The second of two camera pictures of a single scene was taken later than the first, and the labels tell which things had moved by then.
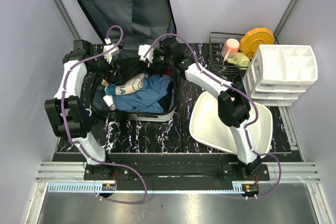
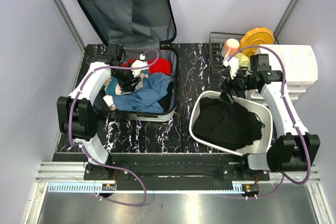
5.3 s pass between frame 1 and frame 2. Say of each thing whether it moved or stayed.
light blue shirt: stayed
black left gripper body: moved
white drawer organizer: stayed
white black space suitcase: stayed
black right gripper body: moved
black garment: moved
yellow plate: stayed
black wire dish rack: stayed
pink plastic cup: stayed
